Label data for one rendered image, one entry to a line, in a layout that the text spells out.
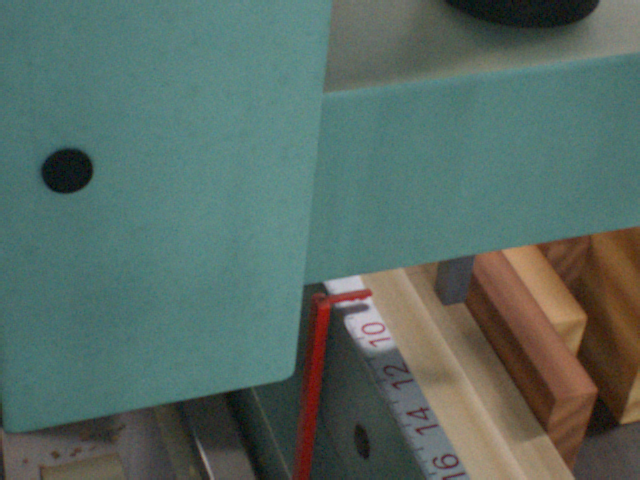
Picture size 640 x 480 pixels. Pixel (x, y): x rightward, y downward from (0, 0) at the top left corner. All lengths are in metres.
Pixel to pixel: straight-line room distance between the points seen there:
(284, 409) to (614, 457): 0.13
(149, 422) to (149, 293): 0.30
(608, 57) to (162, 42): 0.15
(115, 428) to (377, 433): 0.21
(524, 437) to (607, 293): 0.08
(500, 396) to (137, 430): 0.22
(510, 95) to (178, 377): 0.12
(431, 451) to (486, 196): 0.08
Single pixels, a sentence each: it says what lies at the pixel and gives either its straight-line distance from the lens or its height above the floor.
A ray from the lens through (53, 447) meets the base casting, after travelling 0.60.
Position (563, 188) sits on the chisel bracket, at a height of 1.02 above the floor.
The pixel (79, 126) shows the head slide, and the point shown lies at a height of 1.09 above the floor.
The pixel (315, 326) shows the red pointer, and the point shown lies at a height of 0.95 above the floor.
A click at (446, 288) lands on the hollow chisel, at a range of 0.45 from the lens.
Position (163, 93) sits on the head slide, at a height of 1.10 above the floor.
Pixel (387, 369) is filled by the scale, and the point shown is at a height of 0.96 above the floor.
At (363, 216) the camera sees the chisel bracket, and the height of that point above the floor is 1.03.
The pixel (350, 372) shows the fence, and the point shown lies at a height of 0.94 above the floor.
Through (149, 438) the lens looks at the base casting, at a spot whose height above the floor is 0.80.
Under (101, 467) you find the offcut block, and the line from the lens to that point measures 0.54.
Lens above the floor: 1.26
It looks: 40 degrees down
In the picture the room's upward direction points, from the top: 6 degrees clockwise
